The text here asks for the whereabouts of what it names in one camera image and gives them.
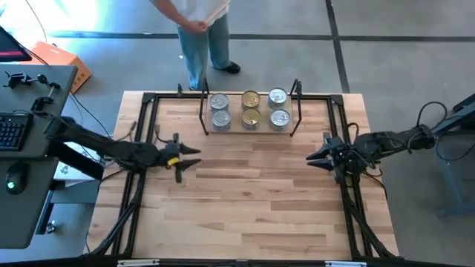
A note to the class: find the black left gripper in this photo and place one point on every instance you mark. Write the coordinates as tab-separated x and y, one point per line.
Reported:
170	154

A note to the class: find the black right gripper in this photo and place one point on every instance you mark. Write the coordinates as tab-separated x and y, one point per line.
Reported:
345	157

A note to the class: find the black desk clamp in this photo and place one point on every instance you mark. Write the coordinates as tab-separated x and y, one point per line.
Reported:
41	103
16	78

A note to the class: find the black support beam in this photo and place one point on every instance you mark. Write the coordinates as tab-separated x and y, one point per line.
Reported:
74	161

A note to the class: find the wooden stick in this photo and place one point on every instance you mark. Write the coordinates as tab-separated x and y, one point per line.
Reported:
219	11

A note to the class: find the orange cardboard box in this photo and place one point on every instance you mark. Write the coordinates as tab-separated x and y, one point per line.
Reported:
59	59

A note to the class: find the blue label tuna can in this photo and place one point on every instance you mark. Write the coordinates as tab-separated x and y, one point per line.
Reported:
219	102

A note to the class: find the white box with logo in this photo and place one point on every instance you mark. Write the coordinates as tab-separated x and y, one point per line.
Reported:
68	172

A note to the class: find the person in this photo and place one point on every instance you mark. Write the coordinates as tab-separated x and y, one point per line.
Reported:
200	44

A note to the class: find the teal yellow label can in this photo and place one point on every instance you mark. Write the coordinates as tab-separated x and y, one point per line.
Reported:
277	97

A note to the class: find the silver top tuna can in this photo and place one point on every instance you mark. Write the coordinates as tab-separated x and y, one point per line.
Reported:
280	119

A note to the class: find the black monitor red stripe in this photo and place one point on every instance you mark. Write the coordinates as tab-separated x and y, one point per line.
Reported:
9	48

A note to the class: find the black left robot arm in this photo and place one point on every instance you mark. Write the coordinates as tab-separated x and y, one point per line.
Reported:
111	150

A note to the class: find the gold top green label can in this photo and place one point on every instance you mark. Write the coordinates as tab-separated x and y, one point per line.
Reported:
251	118
251	99

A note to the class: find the wooden shelf board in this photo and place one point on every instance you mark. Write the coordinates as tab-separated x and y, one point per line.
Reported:
236	111

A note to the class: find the black computer mouse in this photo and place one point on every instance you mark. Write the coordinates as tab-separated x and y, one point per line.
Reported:
15	178

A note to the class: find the grey label albacore tuna can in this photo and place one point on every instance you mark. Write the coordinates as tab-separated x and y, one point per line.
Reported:
221	119

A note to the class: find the black shelf side frame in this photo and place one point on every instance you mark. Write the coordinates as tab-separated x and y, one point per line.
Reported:
297	86
205	86

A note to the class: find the black keyboard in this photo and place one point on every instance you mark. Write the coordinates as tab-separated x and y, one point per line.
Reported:
13	130

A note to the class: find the silver desk caster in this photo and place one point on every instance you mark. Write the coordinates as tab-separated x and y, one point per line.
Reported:
50	227

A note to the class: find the silver edge bracket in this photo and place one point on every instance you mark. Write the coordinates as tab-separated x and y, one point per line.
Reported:
345	264
137	263

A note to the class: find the dark grey desk top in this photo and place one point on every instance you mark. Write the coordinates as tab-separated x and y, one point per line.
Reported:
18	100
26	222

